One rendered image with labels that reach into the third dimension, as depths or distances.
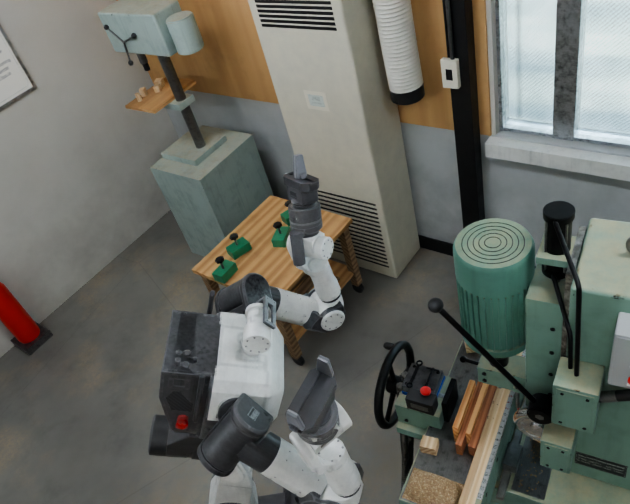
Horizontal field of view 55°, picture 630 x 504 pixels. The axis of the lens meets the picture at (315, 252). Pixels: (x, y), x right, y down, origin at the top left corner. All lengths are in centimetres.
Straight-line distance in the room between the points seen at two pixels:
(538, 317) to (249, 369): 68
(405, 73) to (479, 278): 153
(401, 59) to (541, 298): 156
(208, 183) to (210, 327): 201
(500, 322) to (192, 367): 73
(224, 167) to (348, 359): 132
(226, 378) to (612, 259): 88
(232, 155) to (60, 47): 120
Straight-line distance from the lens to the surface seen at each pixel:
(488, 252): 136
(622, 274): 131
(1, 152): 389
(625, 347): 128
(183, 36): 315
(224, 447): 139
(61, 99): 403
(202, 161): 360
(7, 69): 385
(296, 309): 175
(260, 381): 146
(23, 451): 364
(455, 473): 173
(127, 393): 351
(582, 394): 140
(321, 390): 110
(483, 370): 170
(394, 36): 266
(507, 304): 142
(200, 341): 152
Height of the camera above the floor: 244
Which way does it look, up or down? 40 degrees down
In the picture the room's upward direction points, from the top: 18 degrees counter-clockwise
